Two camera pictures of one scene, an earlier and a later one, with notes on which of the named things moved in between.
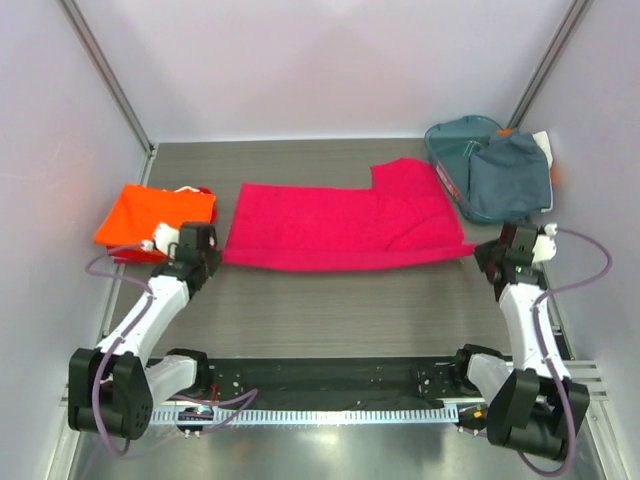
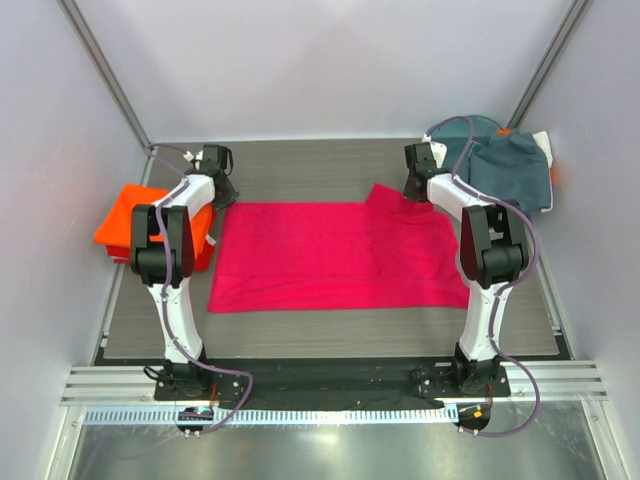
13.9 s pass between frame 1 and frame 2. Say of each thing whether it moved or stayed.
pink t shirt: moved
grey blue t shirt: stayed
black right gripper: moved
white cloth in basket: stayed
